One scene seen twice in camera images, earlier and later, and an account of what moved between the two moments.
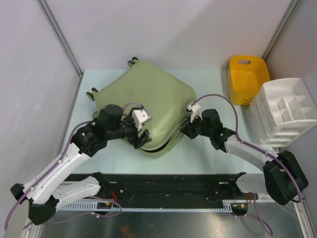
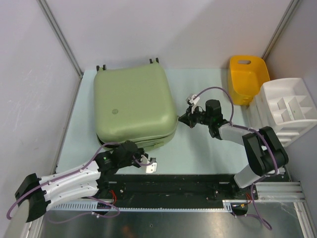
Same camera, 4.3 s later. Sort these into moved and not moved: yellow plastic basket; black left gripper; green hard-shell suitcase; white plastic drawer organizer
Moved: green hard-shell suitcase; black left gripper
Not moved: yellow plastic basket; white plastic drawer organizer
